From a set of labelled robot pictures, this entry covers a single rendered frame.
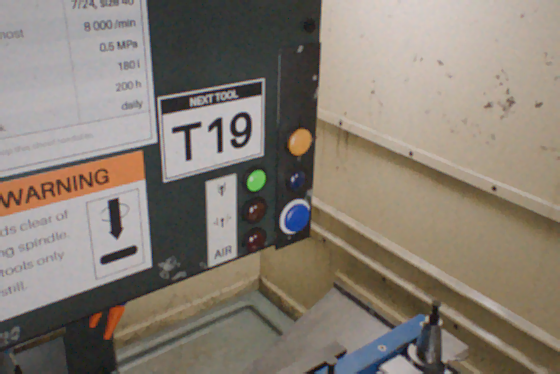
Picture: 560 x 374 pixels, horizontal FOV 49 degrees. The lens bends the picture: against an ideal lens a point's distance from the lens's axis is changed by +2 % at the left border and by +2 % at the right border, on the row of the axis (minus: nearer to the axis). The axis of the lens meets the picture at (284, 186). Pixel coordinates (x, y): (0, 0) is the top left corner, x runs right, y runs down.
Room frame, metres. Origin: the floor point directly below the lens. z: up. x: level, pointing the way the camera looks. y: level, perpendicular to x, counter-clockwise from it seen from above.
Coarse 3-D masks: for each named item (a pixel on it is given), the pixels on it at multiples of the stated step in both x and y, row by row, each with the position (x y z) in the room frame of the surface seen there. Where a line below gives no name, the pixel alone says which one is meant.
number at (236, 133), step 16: (208, 112) 0.45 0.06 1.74; (224, 112) 0.46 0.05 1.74; (240, 112) 0.47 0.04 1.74; (256, 112) 0.48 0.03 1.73; (208, 128) 0.45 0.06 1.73; (224, 128) 0.46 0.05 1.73; (240, 128) 0.47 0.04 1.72; (256, 128) 0.48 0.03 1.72; (208, 144) 0.45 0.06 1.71; (224, 144) 0.46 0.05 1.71; (240, 144) 0.47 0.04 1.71; (256, 144) 0.48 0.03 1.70; (208, 160) 0.45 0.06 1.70
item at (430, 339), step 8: (440, 320) 0.77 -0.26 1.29; (424, 328) 0.76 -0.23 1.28; (432, 328) 0.76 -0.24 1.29; (440, 328) 0.76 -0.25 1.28; (424, 336) 0.76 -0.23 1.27; (432, 336) 0.75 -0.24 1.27; (440, 336) 0.76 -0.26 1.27; (416, 344) 0.77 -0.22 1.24; (424, 344) 0.75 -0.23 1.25; (432, 344) 0.75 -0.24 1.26; (440, 344) 0.76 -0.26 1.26; (416, 352) 0.76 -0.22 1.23; (424, 352) 0.75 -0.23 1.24; (432, 352) 0.75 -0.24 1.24; (440, 352) 0.75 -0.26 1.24; (424, 360) 0.75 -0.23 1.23; (432, 360) 0.75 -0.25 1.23
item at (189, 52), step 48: (192, 0) 0.45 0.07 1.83; (240, 0) 0.48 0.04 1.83; (288, 0) 0.50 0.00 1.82; (192, 48) 0.45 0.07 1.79; (240, 48) 0.48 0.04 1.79; (192, 192) 0.44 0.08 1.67; (240, 192) 0.48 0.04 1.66; (192, 240) 0.44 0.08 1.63; (240, 240) 0.47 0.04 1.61; (96, 288) 0.39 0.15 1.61; (144, 288) 0.41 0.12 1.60; (0, 336) 0.34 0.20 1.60
